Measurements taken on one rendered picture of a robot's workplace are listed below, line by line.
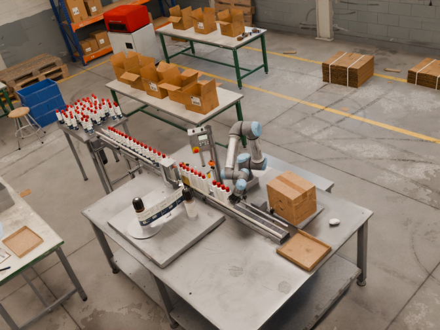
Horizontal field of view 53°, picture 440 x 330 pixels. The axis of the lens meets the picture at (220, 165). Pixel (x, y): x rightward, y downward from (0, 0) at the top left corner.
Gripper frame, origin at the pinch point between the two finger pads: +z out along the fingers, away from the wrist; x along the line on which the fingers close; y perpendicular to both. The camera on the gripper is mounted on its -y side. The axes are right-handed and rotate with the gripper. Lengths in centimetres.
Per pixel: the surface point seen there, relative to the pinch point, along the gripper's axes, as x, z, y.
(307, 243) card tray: 65, -26, -7
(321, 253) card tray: 77, -33, -5
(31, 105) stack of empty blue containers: -418, 297, -14
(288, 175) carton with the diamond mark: 17, -31, -36
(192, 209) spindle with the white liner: -17.4, 3.5, 30.3
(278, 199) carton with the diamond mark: 25.9, -26.2, -16.5
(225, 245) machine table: 22.9, -1.1, 31.8
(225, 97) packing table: -141, 99, -152
